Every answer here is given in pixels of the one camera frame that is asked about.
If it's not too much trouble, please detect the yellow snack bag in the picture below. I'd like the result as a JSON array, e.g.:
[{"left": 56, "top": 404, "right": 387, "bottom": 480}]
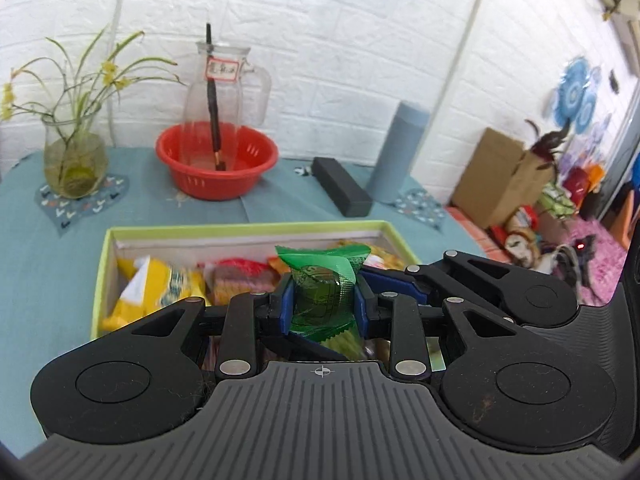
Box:
[{"left": 100, "top": 255, "right": 208, "bottom": 333}]

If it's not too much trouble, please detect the black stick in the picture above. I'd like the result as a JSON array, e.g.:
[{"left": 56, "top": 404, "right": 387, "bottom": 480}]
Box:
[{"left": 204, "top": 22, "right": 227, "bottom": 172}]

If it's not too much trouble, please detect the light green cardboard box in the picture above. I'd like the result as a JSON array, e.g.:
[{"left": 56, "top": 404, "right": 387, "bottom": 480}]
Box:
[{"left": 90, "top": 220, "right": 423, "bottom": 361}]

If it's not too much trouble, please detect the red white plush toy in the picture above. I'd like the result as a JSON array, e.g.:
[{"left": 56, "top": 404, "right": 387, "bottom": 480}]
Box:
[{"left": 502, "top": 205, "right": 538, "bottom": 268}]

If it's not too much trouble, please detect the glass vase with plant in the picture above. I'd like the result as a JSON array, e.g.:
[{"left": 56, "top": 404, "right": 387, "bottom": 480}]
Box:
[{"left": 0, "top": 25, "right": 186, "bottom": 200}]

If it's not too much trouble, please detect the red snack packet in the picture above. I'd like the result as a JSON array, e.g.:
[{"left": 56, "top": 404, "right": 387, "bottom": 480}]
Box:
[{"left": 205, "top": 258, "right": 281, "bottom": 306}]

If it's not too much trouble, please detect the blue-grey bottle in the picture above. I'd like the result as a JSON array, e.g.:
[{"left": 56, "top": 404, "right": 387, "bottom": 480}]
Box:
[{"left": 365, "top": 101, "right": 429, "bottom": 205}]

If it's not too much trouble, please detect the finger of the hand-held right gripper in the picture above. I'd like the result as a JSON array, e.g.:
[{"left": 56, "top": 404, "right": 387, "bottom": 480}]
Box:
[{"left": 359, "top": 250, "right": 518, "bottom": 318}]

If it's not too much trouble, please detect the dark dried plant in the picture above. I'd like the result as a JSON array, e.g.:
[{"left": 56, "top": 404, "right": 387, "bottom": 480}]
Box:
[{"left": 525, "top": 119, "right": 568, "bottom": 171}]

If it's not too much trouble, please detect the glass pitcher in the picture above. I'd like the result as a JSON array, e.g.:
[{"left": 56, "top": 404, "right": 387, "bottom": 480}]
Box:
[{"left": 181, "top": 42, "right": 272, "bottom": 173}]

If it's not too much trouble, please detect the pink fluffy cloth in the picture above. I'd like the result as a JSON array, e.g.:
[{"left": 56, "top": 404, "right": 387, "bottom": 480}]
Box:
[{"left": 547, "top": 210, "right": 632, "bottom": 306}]

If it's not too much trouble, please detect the small green snack packet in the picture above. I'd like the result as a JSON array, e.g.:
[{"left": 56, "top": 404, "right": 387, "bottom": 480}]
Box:
[{"left": 275, "top": 244, "right": 372, "bottom": 348}]

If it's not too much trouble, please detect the brown cardboard box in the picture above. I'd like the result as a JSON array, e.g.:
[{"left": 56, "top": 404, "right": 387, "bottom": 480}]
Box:
[{"left": 451, "top": 127, "right": 557, "bottom": 231}]

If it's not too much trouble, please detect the blue round wall decoration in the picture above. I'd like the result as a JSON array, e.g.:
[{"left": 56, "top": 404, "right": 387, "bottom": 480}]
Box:
[{"left": 552, "top": 56, "right": 603, "bottom": 133}]

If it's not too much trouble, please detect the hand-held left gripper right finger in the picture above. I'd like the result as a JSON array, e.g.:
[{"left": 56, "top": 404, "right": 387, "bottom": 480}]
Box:
[{"left": 353, "top": 282, "right": 525, "bottom": 382}]

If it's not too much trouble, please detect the red plastic basin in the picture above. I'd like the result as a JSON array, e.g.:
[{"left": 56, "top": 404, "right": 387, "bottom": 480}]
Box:
[{"left": 155, "top": 121, "right": 280, "bottom": 202}]

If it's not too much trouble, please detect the black rectangular case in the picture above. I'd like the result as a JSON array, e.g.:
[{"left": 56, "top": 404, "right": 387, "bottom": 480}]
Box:
[{"left": 311, "top": 156, "right": 374, "bottom": 219}]

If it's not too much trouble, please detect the red bag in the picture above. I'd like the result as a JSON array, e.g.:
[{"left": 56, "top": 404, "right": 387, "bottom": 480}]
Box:
[{"left": 565, "top": 167, "right": 590, "bottom": 203}]

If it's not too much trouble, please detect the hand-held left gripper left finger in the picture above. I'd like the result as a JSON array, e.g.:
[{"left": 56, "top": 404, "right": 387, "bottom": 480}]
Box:
[{"left": 129, "top": 280, "right": 297, "bottom": 380}]

